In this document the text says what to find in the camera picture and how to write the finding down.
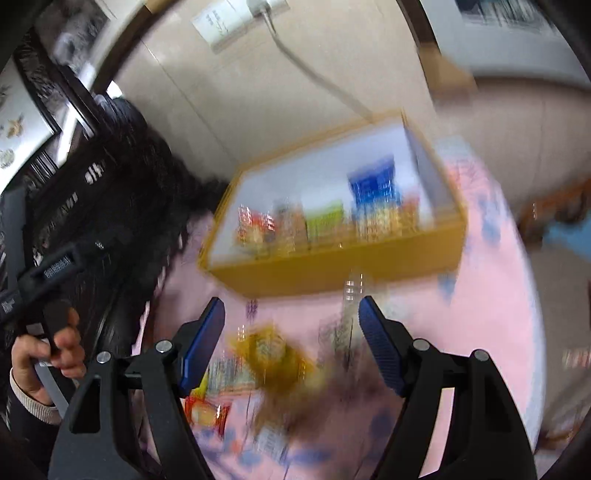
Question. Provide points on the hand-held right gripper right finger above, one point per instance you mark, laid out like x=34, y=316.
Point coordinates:
x=378, y=341

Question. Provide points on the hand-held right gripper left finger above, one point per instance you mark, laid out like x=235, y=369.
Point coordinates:
x=205, y=341

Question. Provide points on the yellow snack packet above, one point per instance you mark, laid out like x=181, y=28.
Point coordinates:
x=272, y=360

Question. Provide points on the small red orange packet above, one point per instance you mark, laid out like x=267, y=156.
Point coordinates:
x=207, y=411

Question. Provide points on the yellow cardboard box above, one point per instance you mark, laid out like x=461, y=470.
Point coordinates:
x=332, y=272

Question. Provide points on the rice cracker bar packet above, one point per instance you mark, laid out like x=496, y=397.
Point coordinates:
x=251, y=226
x=378, y=224

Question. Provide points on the green snack packet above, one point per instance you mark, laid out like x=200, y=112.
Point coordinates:
x=325, y=224

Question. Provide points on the blue snack packet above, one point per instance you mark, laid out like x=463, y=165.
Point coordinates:
x=374, y=187

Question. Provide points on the person's left forearm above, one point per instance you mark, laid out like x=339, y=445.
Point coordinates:
x=27, y=410

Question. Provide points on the person's left hand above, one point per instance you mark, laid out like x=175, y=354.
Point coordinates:
x=32, y=364

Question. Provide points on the pink floral blanket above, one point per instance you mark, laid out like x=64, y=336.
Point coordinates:
x=485, y=300

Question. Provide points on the blue cloth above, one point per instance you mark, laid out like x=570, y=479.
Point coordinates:
x=570, y=237

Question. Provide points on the wooden armchair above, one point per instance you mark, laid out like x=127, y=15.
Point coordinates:
x=554, y=203

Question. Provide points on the cardboard corner protector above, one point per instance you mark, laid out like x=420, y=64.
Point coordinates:
x=448, y=69

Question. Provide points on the framed lotus painting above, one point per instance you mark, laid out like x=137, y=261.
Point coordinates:
x=508, y=46

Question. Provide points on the dark carved wooden bed frame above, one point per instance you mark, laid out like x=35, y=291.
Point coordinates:
x=138, y=184

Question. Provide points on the framed picture in bed frame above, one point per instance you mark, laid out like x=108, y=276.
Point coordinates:
x=78, y=23
x=18, y=124

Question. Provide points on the white wall socket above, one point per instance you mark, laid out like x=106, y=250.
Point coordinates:
x=221, y=23

